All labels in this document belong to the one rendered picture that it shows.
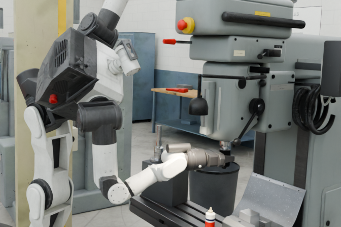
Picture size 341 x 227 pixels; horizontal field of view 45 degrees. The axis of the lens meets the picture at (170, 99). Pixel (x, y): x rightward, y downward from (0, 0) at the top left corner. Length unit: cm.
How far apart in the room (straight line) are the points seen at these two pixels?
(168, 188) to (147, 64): 713
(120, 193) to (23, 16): 182
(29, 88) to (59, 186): 45
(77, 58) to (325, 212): 129
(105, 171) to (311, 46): 105
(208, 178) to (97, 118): 226
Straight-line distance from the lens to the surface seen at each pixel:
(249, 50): 159
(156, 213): 201
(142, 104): 908
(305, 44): 189
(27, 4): 307
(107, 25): 176
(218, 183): 364
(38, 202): 189
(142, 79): 901
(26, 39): 305
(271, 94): 171
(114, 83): 160
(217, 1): 148
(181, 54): 860
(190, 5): 155
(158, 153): 211
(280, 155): 203
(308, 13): 658
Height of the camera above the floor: 167
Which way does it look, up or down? 7 degrees down
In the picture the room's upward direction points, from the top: 2 degrees clockwise
